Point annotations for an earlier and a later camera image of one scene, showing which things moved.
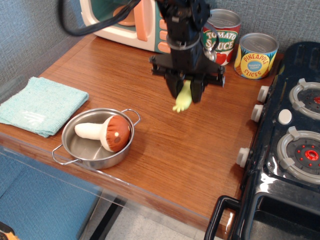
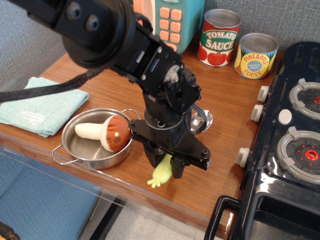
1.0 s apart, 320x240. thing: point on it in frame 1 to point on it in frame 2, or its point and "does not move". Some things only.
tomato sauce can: [225, 23] does not move
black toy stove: [280, 198] does not move
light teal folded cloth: [40, 105] does not move
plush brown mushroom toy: [114, 133] does not move
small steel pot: [91, 152] does not move
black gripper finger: [196, 86] to [178, 165]
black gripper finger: [175, 81] to [155, 154]
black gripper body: [189, 63] to [168, 130]
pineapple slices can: [255, 55] does not move
